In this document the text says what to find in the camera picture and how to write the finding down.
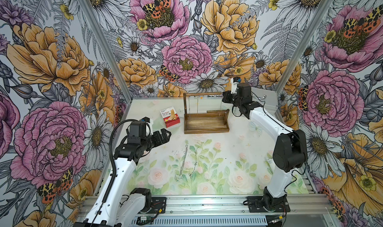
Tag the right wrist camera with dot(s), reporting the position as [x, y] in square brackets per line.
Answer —
[234, 83]

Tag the red white small box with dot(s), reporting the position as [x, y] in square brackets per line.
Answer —
[170, 117]

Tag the wooden jewelry display stand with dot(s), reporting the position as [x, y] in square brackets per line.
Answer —
[213, 121]

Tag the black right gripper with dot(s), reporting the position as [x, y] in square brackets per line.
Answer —
[225, 97]

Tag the small green circuit board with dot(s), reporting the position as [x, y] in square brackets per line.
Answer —
[141, 220]

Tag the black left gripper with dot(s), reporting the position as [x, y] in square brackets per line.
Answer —
[164, 138]

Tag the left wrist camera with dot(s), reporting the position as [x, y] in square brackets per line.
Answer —
[149, 126]

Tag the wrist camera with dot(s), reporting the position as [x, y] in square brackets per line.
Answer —
[234, 83]
[149, 126]

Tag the white blue tube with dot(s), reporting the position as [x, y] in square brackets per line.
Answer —
[270, 165]

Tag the silver metal first-aid case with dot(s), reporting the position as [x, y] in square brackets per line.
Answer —
[269, 104]

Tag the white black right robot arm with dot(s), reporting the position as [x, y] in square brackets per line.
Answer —
[290, 150]

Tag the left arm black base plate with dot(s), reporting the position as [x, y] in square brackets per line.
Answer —
[157, 206]

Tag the aluminium front rail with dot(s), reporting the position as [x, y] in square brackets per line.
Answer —
[309, 210]

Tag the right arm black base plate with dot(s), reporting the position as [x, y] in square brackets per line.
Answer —
[265, 204]

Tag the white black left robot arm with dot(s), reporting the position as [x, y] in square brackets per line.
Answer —
[110, 210]

